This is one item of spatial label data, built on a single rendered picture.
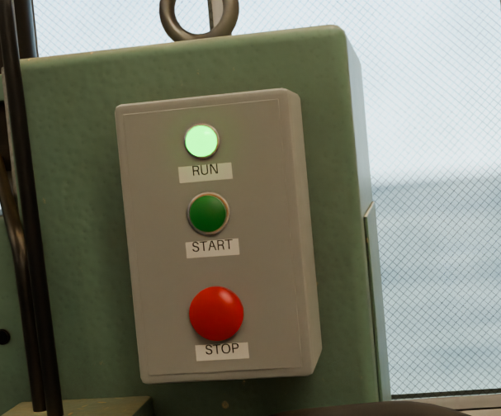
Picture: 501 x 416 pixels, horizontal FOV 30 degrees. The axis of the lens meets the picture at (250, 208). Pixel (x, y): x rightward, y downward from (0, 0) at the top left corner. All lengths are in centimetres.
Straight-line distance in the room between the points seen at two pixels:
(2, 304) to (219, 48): 24
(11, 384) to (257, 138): 27
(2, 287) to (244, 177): 23
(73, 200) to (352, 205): 18
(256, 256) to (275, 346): 5
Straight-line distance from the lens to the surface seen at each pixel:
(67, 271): 62
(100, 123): 60
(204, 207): 52
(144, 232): 53
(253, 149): 52
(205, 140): 52
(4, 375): 69
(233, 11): 69
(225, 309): 52
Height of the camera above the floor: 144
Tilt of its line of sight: 3 degrees down
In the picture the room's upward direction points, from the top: 5 degrees counter-clockwise
